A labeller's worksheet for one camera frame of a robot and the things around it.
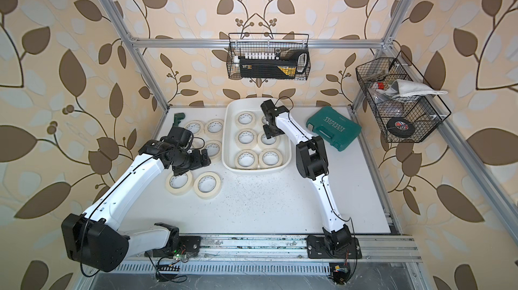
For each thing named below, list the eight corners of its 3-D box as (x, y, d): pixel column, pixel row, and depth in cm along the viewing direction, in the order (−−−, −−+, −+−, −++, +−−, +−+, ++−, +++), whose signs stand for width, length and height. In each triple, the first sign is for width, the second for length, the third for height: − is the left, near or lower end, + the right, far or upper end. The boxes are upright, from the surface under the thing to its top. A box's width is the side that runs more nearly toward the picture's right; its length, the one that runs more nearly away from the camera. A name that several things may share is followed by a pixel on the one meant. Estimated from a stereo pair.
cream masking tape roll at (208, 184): (192, 199, 88) (190, 196, 86) (198, 174, 96) (196, 171, 93) (218, 199, 88) (217, 196, 86) (222, 174, 96) (221, 171, 93)
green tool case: (340, 153, 102) (343, 147, 98) (305, 125, 114) (306, 119, 110) (361, 134, 110) (364, 128, 106) (326, 109, 122) (328, 103, 118)
